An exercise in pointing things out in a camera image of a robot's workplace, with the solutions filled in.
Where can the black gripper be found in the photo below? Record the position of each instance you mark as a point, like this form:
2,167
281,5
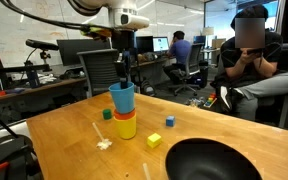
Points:
123,45

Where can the blue plastic cup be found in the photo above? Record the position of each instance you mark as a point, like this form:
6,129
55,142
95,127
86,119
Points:
122,98

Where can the orange plastic cup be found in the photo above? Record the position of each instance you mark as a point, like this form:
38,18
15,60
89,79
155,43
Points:
124,115

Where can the yellow plastic cup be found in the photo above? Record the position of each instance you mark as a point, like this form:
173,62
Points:
125,128

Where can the grey mesh office chair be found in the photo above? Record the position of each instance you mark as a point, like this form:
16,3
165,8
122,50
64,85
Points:
99,71

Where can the small dark computer monitor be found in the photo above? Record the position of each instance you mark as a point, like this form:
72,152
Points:
145,45

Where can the green wooden block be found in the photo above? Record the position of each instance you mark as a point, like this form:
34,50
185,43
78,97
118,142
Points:
107,114

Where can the lit computer monitor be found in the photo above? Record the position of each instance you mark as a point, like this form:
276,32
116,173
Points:
161,44

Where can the wide dark computer monitor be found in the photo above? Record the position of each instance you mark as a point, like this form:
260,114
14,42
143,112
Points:
70,50

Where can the seated person blue shirt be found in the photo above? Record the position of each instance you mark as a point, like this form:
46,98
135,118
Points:
180,50

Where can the blue wooden cube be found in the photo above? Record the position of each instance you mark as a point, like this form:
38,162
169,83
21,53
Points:
170,121

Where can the black swivel office chair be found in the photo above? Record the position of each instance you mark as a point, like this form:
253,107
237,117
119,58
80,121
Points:
192,63

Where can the white crumpled tape piece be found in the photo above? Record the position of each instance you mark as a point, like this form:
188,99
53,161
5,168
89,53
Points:
104,144

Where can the yellow wooden cube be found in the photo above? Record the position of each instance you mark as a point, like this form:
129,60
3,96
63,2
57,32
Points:
154,140

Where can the wooden side desk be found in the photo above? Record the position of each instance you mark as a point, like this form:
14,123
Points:
34,87

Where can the colourful toy xylophone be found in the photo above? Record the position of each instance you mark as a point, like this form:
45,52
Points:
210,101

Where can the white table lamp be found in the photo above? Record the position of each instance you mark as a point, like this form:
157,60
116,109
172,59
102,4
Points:
208,30

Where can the black metal stand red knob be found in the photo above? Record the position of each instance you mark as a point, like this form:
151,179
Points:
4,68

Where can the black bowl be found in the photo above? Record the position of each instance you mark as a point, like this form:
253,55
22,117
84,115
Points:
210,163

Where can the seated person black shirt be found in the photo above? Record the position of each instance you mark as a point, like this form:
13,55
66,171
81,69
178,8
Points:
250,60

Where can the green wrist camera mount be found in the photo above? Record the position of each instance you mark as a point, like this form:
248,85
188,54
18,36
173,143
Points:
95,31

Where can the black stereo camera on mount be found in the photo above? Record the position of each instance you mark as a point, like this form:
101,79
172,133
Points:
42,44

